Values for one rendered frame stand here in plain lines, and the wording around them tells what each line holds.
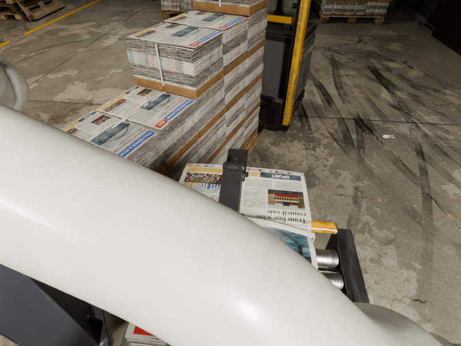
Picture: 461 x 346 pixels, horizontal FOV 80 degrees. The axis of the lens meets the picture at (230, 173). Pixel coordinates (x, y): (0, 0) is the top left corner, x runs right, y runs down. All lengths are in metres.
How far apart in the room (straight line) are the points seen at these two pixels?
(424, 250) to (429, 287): 0.25
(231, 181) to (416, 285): 1.65
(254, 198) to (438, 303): 1.47
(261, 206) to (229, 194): 0.24
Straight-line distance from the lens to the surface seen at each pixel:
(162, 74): 1.43
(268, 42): 2.51
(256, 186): 0.60
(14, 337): 1.35
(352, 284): 0.79
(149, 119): 1.25
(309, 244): 0.52
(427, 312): 1.85
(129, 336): 0.47
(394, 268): 1.90
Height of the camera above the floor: 1.46
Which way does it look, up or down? 43 degrees down
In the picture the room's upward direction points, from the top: straight up
